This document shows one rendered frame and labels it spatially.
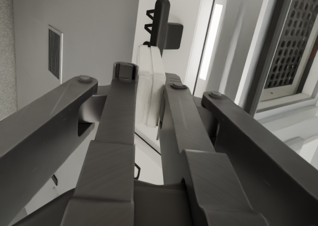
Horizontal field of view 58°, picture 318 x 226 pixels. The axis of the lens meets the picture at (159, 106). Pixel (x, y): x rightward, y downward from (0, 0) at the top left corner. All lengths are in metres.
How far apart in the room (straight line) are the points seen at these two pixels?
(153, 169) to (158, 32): 0.19
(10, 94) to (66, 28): 0.65
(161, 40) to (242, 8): 0.08
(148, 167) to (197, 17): 0.21
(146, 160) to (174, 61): 0.15
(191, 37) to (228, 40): 0.04
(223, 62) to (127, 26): 0.19
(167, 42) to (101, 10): 0.23
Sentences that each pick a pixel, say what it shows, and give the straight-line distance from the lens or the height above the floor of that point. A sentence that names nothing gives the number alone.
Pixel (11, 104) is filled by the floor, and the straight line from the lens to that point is 1.29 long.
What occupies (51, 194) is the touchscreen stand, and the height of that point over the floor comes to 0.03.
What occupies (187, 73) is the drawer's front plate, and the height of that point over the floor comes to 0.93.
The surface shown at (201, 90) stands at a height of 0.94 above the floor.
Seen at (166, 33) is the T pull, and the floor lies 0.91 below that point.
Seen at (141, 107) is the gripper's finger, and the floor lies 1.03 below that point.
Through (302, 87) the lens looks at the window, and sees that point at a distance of 0.29.
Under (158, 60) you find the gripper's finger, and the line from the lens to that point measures 0.17.
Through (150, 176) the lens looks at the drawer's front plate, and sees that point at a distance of 0.41.
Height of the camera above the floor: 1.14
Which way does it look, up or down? 43 degrees down
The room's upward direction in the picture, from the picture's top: 124 degrees clockwise
